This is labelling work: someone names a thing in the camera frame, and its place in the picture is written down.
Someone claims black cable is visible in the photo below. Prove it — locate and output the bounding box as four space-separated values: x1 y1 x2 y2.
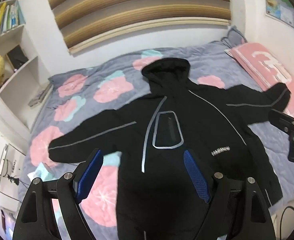
280 206 294 233

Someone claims white bookshelf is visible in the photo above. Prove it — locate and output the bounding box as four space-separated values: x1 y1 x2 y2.
0 0 40 99

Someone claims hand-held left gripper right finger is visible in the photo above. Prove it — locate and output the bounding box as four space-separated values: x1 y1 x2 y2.
184 150 278 240

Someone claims pink pillow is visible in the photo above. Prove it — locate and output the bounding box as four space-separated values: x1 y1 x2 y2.
225 42 294 120

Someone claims white paper bag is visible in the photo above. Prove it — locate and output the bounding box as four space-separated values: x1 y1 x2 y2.
0 144 26 202

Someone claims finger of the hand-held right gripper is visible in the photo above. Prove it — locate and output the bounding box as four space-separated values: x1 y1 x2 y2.
268 109 294 133

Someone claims striped window blind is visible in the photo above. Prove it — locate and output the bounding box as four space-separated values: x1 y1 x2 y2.
43 0 231 54

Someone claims grey floral blanket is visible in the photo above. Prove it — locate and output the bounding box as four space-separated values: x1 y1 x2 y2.
18 40 294 240

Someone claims grey pillow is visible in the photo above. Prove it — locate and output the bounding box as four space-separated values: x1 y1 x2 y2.
221 25 248 49

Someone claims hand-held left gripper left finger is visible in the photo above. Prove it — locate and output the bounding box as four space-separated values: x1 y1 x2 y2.
13 149 104 240

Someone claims black hooded jacket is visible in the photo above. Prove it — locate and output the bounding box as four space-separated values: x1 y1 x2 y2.
48 58 291 240

